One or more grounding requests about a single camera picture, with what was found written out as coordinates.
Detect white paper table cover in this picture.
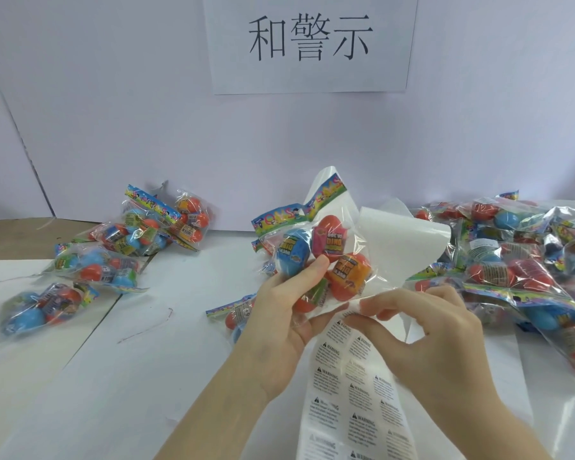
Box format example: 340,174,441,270
0,229,535,460
0,257,149,460

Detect white paper sign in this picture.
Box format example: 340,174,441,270
202,0,419,96

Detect clear toy egg bag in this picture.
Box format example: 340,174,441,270
42,241,150,295
124,184,184,257
205,294,258,344
250,237,280,278
251,175,380,317
87,222,131,254
169,188,212,252
0,281,100,339

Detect pile of toy egg packets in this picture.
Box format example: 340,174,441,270
409,189,575,380

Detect white warning sticker sheet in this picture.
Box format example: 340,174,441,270
295,165,453,460

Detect person's left forearm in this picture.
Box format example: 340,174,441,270
154,358,280,460

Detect person's right hand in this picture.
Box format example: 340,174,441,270
342,285,500,419

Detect person's right forearm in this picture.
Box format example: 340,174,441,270
426,376,553,460

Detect person's left hand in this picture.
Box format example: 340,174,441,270
229,256,351,404

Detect glossy white backing sheet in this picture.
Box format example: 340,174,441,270
514,325,575,460

